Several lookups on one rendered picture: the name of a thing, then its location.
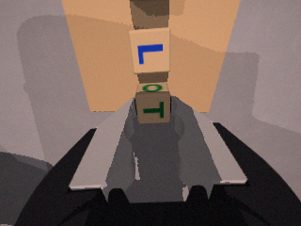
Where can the tan flat mat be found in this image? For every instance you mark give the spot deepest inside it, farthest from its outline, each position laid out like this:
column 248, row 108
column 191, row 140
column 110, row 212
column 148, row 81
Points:
column 200, row 34

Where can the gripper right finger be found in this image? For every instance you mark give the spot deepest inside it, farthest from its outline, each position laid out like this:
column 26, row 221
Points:
column 210, row 155

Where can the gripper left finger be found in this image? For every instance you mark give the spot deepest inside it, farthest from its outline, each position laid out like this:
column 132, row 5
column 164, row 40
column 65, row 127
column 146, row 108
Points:
column 101, row 160

